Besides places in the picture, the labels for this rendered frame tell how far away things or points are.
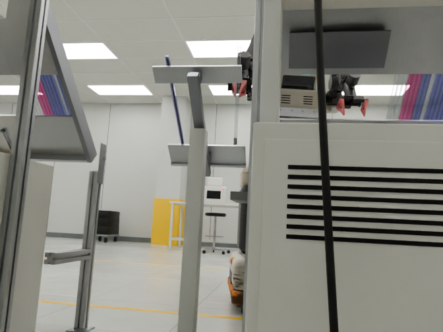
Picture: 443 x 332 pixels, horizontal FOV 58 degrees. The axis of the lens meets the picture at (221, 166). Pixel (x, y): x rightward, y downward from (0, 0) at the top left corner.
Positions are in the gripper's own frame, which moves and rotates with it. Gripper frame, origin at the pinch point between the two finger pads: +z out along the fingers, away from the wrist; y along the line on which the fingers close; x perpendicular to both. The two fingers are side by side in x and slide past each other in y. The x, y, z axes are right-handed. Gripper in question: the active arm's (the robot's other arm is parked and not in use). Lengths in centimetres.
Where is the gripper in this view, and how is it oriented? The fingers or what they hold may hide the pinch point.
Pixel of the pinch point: (237, 95)
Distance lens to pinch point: 167.4
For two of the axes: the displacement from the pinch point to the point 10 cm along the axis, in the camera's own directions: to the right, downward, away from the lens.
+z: -1.5, 6.4, -7.5
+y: 9.9, 1.0, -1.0
